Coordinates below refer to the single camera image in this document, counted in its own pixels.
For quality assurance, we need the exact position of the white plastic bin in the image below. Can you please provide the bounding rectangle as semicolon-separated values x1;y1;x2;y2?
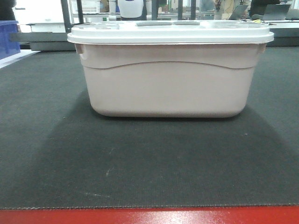
75;44;266;118

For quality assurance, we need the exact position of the white bin lid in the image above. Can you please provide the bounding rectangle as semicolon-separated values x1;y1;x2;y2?
67;20;274;45

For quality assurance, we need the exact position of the dark grey table mat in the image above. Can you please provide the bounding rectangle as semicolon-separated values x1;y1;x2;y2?
0;47;299;209

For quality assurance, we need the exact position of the blue crate far left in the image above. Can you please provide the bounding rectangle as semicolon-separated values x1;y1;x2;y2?
0;21;21;59

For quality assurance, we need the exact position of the grey laptop background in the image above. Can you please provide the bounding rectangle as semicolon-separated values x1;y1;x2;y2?
263;4;291;21

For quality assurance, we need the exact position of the red table edge strip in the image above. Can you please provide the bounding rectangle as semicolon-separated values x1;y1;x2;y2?
0;206;299;224

